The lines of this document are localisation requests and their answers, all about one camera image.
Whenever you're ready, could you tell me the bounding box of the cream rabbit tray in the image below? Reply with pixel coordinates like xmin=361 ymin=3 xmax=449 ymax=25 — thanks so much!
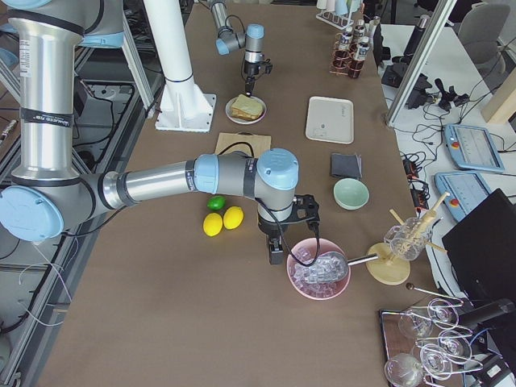
xmin=305 ymin=96 xmax=354 ymax=144

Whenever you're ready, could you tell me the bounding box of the yellow lemon upper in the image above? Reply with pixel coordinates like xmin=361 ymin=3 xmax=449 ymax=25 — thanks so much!
xmin=223 ymin=206 xmax=244 ymax=230

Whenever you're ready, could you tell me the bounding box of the green lime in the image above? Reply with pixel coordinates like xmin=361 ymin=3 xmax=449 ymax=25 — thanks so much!
xmin=207 ymin=195 xmax=226 ymax=211

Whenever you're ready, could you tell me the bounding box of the yellow lemon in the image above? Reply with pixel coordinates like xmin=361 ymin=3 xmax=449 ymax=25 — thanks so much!
xmin=223 ymin=206 xmax=244 ymax=230
xmin=202 ymin=212 xmax=223 ymax=237

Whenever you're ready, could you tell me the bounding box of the teach pendant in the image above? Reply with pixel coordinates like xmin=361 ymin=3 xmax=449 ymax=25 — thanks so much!
xmin=443 ymin=124 xmax=505 ymax=173
xmin=434 ymin=171 xmax=492 ymax=222

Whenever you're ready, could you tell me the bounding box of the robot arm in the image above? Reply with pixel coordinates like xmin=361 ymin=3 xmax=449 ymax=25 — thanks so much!
xmin=207 ymin=1 xmax=273 ymax=97
xmin=1 ymin=1 xmax=320 ymax=264

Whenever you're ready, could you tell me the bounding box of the wooden cutting board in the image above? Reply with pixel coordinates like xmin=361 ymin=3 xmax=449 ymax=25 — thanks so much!
xmin=214 ymin=132 xmax=272 ymax=158

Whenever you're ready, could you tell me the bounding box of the grey office chair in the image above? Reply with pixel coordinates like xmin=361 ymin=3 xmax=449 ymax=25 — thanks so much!
xmin=458 ymin=2 xmax=510 ymax=73

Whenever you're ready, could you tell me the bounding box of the tea bottle upper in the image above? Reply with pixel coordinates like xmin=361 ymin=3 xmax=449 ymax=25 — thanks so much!
xmin=352 ymin=19 xmax=365 ymax=44

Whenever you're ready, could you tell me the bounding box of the teach pendant lower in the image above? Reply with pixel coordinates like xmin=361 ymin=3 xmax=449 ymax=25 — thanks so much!
xmin=434 ymin=171 xmax=492 ymax=222

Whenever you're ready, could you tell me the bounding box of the bread slice under egg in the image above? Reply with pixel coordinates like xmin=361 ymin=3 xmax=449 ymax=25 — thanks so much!
xmin=230 ymin=107 xmax=263 ymax=121

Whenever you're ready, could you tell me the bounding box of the teach pendant upper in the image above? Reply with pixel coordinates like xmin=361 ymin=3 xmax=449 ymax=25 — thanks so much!
xmin=443 ymin=124 xmax=505 ymax=173

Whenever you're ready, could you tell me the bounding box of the green bowl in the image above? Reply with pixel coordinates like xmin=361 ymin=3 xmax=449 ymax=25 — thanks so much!
xmin=333 ymin=178 xmax=370 ymax=210

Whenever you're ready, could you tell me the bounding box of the tea bottle lower left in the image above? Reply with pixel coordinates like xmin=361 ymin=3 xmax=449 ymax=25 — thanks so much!
xmin=338 ymin=27 xmax=353 ymax=52

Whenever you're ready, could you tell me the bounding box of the glass mug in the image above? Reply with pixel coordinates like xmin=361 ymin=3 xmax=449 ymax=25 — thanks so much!
xmin=384 ymin=217 xmax=432 ymax=261

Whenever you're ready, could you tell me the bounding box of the wooden mug tree stand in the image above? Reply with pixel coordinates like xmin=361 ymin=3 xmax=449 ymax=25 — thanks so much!
xmin=366 ymin=192 xmax=450 ymax=285

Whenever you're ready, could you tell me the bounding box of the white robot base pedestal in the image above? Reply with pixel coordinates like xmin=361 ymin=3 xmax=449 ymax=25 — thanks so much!
xmin=144 ymin=0 xmax=216 ymax=133

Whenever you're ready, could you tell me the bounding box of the metal ice scoop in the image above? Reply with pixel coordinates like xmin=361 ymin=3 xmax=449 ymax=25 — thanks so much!
xmin=293 ymin=252 xmax=379 ymax=284

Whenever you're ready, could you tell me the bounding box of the wine glass rack tray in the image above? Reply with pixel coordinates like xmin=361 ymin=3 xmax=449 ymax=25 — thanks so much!
xmin=379 ymin=296 xmax=483 ymax=386

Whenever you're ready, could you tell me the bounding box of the pink bowl of ice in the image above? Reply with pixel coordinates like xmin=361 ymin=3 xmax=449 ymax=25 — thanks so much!
xmin=286 ymin=239 xmax=351 ymax=301

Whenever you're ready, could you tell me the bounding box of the yellow lemon lower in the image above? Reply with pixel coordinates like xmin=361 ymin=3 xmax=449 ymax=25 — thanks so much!
xmin=202 ymin=212 xmax=223 ymax=237

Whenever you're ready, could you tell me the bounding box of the tea bottle lower right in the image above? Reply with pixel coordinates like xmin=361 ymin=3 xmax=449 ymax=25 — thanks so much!
xmin=354 ymin=36 xmax=370 ymax=65

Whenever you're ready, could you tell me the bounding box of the copper wire bottle rack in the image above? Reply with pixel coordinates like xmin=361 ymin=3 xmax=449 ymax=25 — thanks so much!
xmin=330 ymin=34 xmax=365 ymax=79

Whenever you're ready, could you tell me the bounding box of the grey folded cloth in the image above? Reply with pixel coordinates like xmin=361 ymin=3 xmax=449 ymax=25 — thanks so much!
xmin=330 ymin=153 xmax=362 ymax=180

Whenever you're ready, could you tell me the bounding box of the tea bottle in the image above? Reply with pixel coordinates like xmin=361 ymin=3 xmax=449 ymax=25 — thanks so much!
xmin=338 ymin=27 xmax=353 ymax=52
xmin=352 ymin=19 xmax=365 ymax=44
xmin=354 ymin=36 xmax=370 ymax=65

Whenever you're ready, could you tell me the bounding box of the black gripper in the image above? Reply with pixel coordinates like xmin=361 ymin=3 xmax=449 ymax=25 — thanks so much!
xmin=256 ymin=194 xmax=320 ymax=265
xmin=241 ymin=59 xmax=273 ymax=96

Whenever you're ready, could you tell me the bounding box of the white round plate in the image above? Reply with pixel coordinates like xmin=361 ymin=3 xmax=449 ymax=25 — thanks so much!
xmin=225 ymin=94 xmax=267 ymax=125

